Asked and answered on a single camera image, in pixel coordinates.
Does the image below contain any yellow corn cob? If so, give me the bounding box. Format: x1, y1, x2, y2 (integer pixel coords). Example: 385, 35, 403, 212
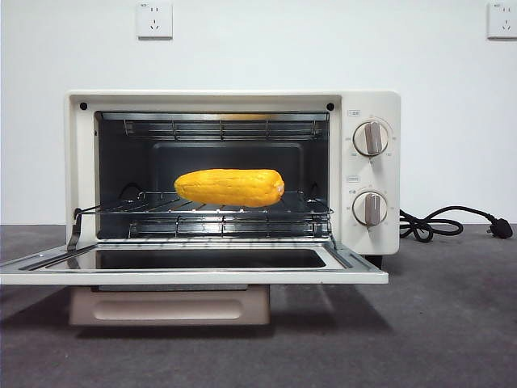
173, 168, 286, 209

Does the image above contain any glass oven door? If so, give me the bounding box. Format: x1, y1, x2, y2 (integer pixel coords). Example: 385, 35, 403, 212
0, 238, 389, 294

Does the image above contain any beige oven door handle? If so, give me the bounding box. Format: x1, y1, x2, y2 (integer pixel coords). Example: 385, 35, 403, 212
68, 285, 271, 327

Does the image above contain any cream Toshiba toaster oven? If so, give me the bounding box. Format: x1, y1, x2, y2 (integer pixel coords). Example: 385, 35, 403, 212
63, 89, 401, 268

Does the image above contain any cream timer knob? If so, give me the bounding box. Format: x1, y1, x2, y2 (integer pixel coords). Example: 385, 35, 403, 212
351, 192, 389, 226

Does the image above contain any cream temperature knob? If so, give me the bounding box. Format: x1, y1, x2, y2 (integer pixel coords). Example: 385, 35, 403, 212
352, 120, 391, 158

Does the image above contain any wire heater guard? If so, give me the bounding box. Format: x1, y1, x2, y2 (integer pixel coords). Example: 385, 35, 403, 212
123, 118, 324, 141
128, 216, 324, 239

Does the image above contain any metal wire oven rack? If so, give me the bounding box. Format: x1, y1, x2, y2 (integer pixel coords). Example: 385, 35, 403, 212
74, 190, 335, 217

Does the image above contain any white wall socket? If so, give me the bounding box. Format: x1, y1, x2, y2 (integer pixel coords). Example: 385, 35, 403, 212
137, 0, 174, 40
486, 0, 517, 40

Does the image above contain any black power cable with plug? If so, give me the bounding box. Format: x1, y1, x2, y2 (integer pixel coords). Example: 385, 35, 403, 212
398, 205, 513, 243

